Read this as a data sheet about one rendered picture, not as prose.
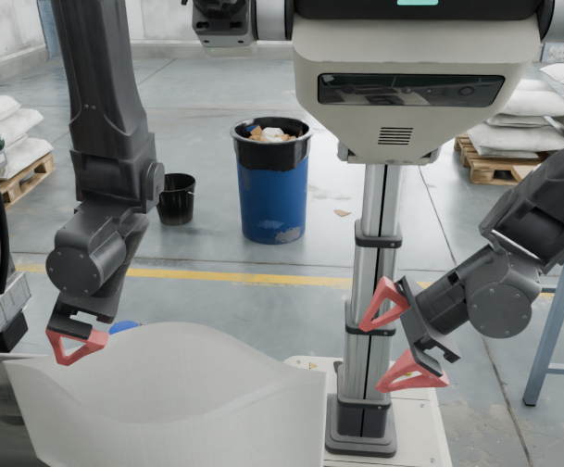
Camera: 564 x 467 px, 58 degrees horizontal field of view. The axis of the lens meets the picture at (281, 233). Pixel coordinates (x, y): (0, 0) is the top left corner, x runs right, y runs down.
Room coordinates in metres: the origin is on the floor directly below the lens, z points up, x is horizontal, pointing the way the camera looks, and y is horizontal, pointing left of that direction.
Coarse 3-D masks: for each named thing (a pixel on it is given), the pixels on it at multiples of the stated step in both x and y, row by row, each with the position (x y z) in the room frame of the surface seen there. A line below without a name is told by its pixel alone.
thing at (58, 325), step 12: (60, 312) 0.46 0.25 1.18; (48, 324) 0.44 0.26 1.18; (60, 324) 0.45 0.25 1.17; (72, 324) 0.45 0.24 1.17; (84, 324) 0.46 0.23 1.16; (48, 336) 0.44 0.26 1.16; (60, 336) 0.46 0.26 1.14; (72, 336) 0.44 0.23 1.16; (84, 336) 0.44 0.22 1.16; (96, 336) 0.46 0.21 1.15; (108, 336) 0.46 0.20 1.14; (60, 348) 0.46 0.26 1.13; (84, 348) 0.46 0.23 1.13; (96, 348) 0.45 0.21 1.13; (60, 360) 0.46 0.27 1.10; (72, 360) 0.46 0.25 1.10
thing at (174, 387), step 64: (64, 384) 0.55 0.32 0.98; (128, 384) 0.60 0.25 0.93; (192, 384) 0.62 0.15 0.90; (256, 384) 0.56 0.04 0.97; (320, 384) 0.51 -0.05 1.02; (64, 448) 0.52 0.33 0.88; (128, 448) 0.43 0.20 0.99; (192, 448) 0.44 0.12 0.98; (256, 448) 0.48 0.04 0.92; (320, 448) 0.51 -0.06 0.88
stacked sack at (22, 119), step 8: (16, 112) 3.72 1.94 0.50; (24, 112) 3.74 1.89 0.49; (32, 112) 3.77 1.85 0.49; (0, 120) 3.53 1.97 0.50; (8, 120) 3.53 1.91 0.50; (16, 120) 3.55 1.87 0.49; (24, 120) 3.61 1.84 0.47; (32, 120) 3.70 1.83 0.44; (40, 120) 3.82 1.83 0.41; (0, 128) 3.38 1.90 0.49; (8, 128) 3.41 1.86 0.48; (16, 128) 3.47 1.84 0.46; (24, 128) 3.57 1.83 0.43; (8, 136) 3.36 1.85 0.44; (16, 136) 3.45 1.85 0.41
